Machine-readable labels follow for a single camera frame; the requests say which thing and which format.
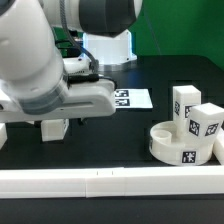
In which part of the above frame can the white marker sheet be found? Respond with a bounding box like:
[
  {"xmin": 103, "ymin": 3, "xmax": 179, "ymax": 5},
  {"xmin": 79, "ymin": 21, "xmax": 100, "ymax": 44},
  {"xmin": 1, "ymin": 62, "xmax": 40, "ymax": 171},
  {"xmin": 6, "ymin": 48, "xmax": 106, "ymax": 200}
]
[{"xmin": 115, "ymin": 89, "xmax": 153, "ymax": 109}]

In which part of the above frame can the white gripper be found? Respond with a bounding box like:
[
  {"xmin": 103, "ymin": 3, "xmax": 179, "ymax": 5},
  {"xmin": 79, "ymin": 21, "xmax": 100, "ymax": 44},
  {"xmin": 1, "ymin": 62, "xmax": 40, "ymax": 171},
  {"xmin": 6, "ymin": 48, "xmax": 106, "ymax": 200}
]
[{"xmin": 0, "ymin": 79, "xmax": 116, "ymax": 123}]

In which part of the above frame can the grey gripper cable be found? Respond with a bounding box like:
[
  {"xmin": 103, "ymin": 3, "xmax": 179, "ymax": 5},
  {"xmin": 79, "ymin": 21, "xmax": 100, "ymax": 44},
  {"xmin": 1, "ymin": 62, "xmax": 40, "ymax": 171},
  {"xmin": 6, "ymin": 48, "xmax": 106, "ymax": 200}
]
[{"xmin": 58, "ymin": 0, "xmax": 101, "ymax": 82}]

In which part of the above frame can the white U-shaped fence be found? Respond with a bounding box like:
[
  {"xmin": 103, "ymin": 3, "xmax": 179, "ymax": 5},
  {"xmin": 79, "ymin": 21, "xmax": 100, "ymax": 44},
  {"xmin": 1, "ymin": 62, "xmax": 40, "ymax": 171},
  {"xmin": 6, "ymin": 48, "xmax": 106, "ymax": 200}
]
[{"xmin": 0, "ymin": 166, "xmax": 224, "ymax": 199}]

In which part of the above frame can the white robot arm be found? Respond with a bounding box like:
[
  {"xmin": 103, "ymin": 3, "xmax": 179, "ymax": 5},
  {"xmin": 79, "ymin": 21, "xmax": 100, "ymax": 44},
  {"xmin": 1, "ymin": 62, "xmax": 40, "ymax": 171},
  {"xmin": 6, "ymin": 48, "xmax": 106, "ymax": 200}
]
[{"xmin": 0, "ymin": 0, "xmax": 143, "ymax": 123}]

